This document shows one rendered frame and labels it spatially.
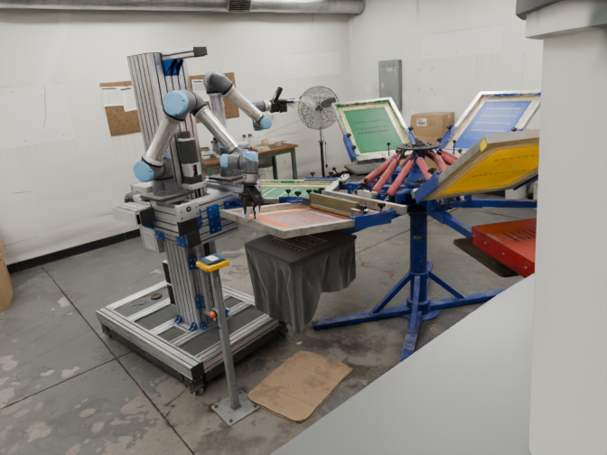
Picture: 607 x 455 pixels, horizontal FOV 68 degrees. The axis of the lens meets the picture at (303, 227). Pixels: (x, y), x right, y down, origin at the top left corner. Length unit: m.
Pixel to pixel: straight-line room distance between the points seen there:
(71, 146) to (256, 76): 2.73
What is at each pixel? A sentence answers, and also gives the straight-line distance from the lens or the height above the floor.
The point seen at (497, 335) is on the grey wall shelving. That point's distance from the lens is 0.20.
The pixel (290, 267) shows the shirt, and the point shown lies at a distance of 2.30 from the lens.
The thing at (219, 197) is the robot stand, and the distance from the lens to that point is 2.87.
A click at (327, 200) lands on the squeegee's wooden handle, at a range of 2.72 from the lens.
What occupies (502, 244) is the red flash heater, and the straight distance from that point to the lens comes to 2.06.
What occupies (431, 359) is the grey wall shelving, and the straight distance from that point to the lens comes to 0.18.
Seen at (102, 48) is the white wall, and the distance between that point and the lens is 6.01.
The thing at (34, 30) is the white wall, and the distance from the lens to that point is 5.86.
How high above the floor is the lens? 1.85
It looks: 19 degrees down
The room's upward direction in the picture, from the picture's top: 5 degrees counter-clockwise
